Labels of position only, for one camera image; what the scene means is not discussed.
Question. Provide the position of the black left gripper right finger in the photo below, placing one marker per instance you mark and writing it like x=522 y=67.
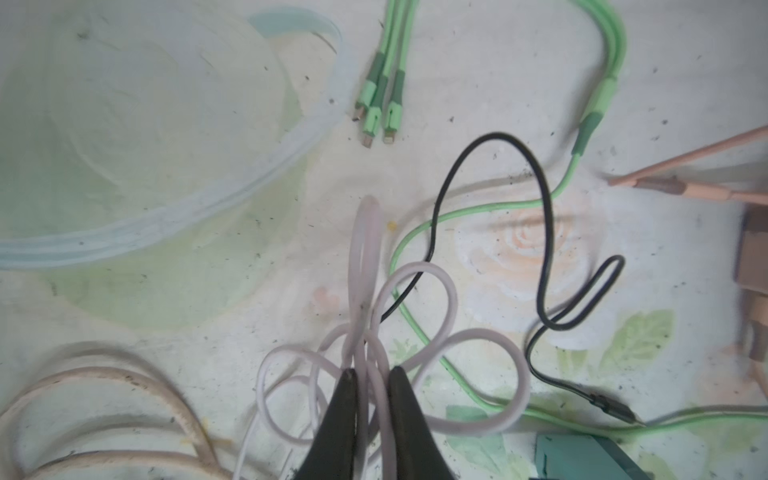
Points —
x=416 y=453

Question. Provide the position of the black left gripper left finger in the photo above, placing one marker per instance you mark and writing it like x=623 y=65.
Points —
x=331 y=455

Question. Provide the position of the teal charger plug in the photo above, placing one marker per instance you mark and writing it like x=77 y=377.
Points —
x=572 y=456

